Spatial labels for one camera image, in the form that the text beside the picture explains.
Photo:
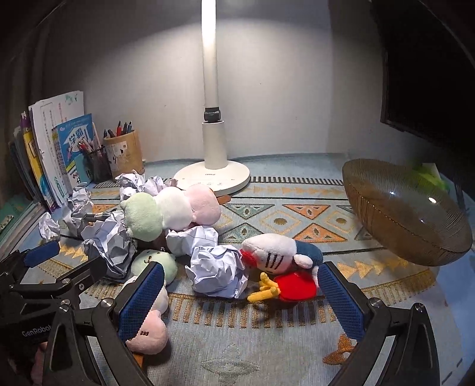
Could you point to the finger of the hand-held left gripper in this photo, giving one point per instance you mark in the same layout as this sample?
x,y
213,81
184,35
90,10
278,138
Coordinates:
x,y
87,271
40,253

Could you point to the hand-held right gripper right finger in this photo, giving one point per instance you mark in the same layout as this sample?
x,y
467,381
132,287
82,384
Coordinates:
x,y
341,300

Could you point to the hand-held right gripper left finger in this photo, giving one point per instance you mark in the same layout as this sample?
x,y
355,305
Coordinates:
x,y
143,297

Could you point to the white paper ball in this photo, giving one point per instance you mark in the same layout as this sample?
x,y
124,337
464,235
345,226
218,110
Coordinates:
x,y
78,200
154,184
131,183
109,245
48,226
217,272

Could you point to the small three-ball dango plush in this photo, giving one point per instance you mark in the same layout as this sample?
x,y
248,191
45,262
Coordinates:
x,y
152,330

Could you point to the lined paper ball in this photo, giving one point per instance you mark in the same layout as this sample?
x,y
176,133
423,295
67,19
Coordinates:
x,y
191,239

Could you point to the white blue red plush toy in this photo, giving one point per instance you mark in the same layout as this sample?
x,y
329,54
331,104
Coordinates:
x,y
267,252

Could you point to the large three-ball dango plush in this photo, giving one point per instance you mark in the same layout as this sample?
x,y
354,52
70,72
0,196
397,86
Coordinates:
x,y
172,208

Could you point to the amber ribbed glass bowl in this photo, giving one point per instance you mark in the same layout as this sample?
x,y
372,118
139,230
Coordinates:
x,y
408,222

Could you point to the person's left hand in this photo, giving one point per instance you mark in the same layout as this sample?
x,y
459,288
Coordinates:
x,y
39,363

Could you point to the green flat book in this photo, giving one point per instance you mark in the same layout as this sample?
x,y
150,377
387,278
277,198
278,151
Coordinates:
x,y
9,219

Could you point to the patterned woven table mat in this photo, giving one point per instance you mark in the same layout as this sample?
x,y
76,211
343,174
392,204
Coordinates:
x,y
259,334

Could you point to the grey book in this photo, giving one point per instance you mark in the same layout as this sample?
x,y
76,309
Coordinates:
x,y
18,163

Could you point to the yellow book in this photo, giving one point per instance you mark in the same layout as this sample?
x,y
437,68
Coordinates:
x,y
32,159

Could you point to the small light blue booklet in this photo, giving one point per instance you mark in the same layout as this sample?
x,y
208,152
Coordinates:
x,y
82,167

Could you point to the black mesh pen holder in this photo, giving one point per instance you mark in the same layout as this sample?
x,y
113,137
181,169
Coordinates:
x,y
98,165

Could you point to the bunch of red pencils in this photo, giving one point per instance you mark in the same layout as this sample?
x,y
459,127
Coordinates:
x,y
86,146

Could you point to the blue workbook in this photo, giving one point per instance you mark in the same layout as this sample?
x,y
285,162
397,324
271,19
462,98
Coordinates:
x,y
74,141

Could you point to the bamboo pen holder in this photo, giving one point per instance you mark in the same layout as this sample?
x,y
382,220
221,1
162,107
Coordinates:
x,y
124,156

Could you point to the beige wooden stick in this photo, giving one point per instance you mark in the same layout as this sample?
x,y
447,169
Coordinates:
x,y
95,133

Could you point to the stack of books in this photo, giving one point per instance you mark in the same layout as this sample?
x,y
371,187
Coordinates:
x,y
52,118

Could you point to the bunch of pens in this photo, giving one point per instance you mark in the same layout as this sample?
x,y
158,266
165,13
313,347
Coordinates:
x,y
119,129

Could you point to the light green plastic item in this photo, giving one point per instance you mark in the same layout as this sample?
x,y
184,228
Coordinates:
x,y
430,174

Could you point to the white desk lamp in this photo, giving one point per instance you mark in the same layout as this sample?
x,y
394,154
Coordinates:
x,y
215,148

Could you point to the dark monitor screen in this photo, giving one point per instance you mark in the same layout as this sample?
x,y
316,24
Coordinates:
x,y
426,66

